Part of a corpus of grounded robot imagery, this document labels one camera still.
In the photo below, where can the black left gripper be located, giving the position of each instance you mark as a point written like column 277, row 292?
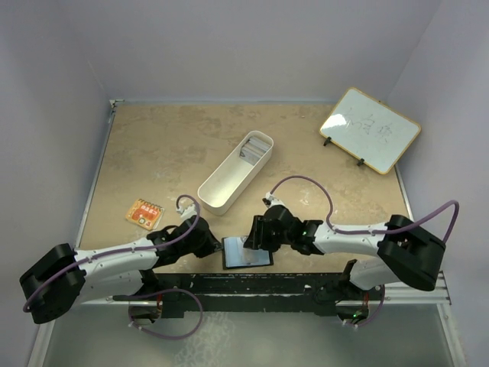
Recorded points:
column 212, row 245

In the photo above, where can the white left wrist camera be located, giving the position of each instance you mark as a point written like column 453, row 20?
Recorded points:
column 187, row 212

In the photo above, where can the small whiteboard yellow frame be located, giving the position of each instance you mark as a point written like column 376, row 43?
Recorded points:
column 369, row 131

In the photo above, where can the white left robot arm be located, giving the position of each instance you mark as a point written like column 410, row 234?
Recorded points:
column 65, row 277

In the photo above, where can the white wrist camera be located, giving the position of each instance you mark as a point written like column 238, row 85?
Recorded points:
column 187, row 212
column 270, row 200

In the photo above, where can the black leather card holder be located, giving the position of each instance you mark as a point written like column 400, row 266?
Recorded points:
column 236, row 256

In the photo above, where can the stack of cards in tray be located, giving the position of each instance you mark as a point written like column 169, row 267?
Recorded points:
column 253, row 150

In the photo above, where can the orange spiral notepad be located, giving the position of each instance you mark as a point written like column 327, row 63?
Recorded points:
column 144, row 214

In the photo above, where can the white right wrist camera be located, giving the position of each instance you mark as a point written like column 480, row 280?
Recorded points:
column 270, row 200

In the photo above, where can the credit card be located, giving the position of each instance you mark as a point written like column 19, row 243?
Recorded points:
column 255, row 257

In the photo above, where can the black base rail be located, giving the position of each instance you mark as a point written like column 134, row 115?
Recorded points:
column 316, row 293

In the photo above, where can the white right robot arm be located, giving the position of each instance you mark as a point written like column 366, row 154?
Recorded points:
column 397, row 250

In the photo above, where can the white plastic card tray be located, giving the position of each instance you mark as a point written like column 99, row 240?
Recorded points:
column 226, row 183

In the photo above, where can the aluminium frame rail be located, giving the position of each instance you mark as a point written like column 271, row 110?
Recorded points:
column 399, row 293

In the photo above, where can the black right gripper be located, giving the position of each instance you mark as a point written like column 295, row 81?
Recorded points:
column 257, row 239

